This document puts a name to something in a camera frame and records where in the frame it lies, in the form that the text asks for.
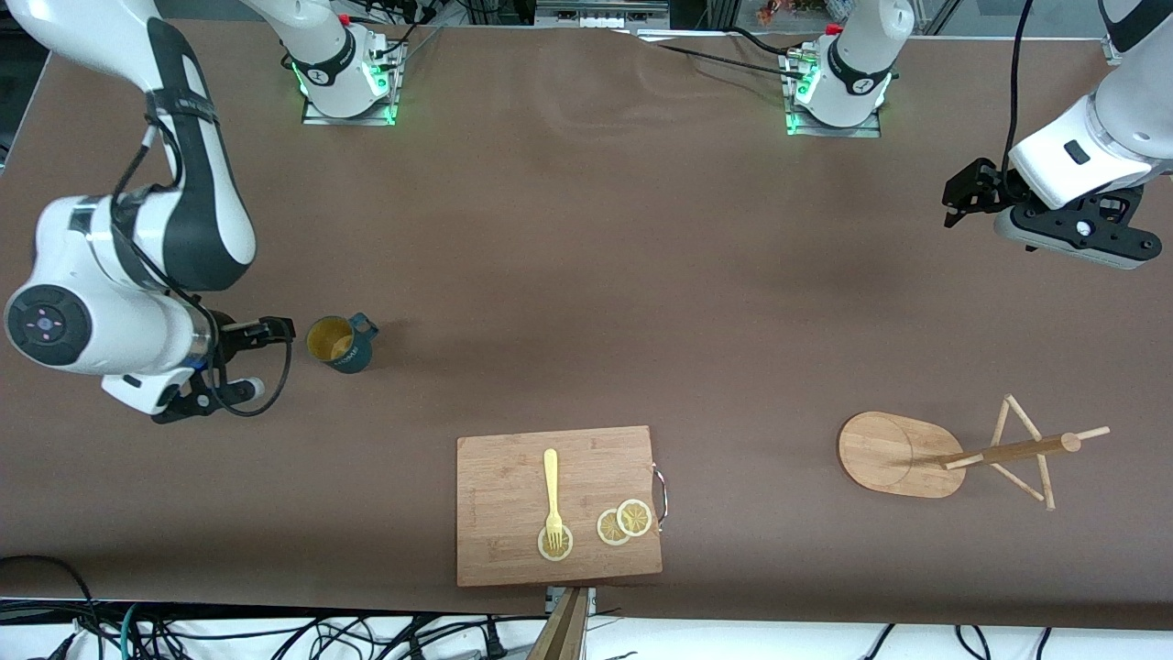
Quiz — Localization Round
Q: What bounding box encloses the teal cup yellow inside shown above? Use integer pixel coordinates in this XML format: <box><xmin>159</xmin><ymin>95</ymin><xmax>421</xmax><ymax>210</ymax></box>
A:
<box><xmin>305</xmin><ymin>313</ymin><xmax>381</xmax><ymax>374</ymax></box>

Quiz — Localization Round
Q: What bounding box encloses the wooden cup rack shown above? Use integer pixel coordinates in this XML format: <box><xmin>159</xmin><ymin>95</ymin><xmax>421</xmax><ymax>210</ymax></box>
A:
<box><xmin>838</xmin><ymin>394</ymin><xmax>1112</xmax><ymax>512</ymax></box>

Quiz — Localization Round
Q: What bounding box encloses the wooden cutting board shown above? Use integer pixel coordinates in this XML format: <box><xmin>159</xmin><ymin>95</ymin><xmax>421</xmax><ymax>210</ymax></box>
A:
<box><xmin>455</xmin><ymin>425</ymin><xmax>663</xmax><ymax>588</ymax></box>

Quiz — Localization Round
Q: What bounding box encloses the yellow plastic fork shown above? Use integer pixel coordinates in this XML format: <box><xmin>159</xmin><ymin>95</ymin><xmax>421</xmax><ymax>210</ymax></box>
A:
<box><xmin>543</xmin><ymin>448</ymin><xmax>565</xmax><ymax>554</ymax></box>

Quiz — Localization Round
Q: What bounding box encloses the grey power strip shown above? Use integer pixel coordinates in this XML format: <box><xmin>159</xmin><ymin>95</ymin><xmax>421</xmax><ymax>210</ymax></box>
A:
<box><xmin>536</xmin><ymin>0</ymin><xmax>670</xmax><ymax>28</ymax></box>

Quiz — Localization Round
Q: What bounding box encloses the wooden beam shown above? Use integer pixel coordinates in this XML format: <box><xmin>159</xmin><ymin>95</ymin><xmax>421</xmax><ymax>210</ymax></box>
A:
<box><xmin>527</xmin><ymin>588</ymin><xmax>589</xmax><ymax>660</ymax></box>

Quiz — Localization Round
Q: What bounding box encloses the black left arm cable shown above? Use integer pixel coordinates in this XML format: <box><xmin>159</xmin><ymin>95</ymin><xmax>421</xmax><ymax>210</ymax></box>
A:
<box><xmin>1003</xmin><ymin>0</ymin><xmax>1036</xmax><ymax>173</ymax></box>

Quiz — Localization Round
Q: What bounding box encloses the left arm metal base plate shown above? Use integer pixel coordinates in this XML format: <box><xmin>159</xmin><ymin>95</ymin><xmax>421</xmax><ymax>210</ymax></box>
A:
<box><xmin>784</xmin><ymin>50</ymin><xmax>882</xmax><ymax>138</ymax></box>

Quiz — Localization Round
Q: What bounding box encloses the aluminium cage frame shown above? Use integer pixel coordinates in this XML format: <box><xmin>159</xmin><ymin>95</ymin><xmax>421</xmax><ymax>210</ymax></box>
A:
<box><xmin>706</xmin><ymin>0</ymin><xmax>1142</xmax><ymax>67</ymax></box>

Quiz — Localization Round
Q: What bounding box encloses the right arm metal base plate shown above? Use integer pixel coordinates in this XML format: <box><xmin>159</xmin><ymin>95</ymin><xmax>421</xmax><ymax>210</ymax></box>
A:
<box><xmin>302</xmin><ymin>41</ymin><xmax>404</xmax><ymax>127</ymax></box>

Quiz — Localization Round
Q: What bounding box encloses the black cable on table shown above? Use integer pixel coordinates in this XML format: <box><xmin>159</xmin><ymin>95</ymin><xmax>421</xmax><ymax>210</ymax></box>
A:
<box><xmin>632</xmin><ymin>27</ymin><xmax>807</xmax><ymax>82</ymax></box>

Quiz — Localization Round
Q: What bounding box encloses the small metal bracket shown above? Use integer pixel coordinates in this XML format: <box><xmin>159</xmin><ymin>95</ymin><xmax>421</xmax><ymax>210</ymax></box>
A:
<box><xmin>545</xmin><ymin>587</ymin><xmax>597</xmax><ymax>617</ymax></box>

